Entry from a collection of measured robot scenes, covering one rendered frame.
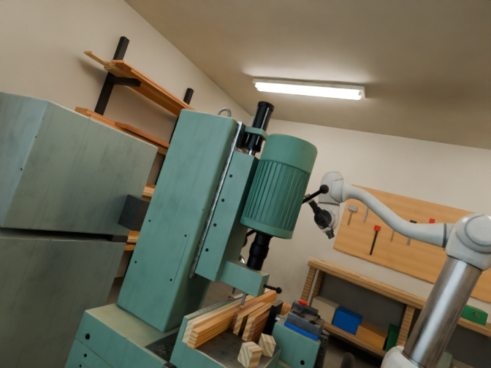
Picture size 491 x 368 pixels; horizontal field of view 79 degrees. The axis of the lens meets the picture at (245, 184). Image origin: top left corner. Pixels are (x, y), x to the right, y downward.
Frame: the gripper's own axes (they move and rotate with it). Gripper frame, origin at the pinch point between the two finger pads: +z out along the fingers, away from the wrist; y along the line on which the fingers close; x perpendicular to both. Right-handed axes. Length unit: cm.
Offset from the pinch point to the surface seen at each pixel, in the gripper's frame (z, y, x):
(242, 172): 30.3, 18.5, -11.0
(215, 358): 49, -25, -33
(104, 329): 45, -6, -67
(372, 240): -297, -16, 17
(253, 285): 26.6, -13.8, -25.4
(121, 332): 44, -9, -61
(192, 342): 50, -20, -36
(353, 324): -256, -85, -50
